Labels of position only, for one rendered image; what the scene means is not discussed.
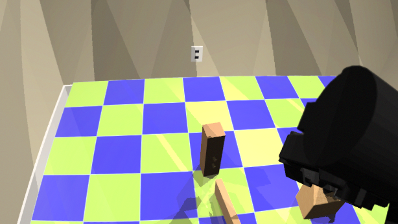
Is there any wooden post with two pegs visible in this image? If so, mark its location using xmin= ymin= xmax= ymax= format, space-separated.
xmin=200 ymin=122 xmax=226 ymax=177

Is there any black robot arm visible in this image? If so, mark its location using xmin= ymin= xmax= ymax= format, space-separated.
xmin=278 ymin=65 xmax=398 ymax=211

